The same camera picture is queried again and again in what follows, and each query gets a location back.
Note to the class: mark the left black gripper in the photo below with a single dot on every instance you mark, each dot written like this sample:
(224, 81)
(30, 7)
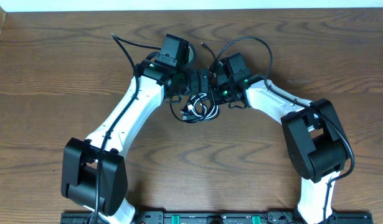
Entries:
(198, 76)

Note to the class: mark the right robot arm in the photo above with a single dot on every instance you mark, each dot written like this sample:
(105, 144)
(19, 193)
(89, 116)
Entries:
(316, 143)

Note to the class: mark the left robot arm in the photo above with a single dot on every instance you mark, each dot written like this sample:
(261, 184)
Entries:
(93, 169)

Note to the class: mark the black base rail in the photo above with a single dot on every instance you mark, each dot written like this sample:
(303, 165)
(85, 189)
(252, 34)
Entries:
(273, 216)

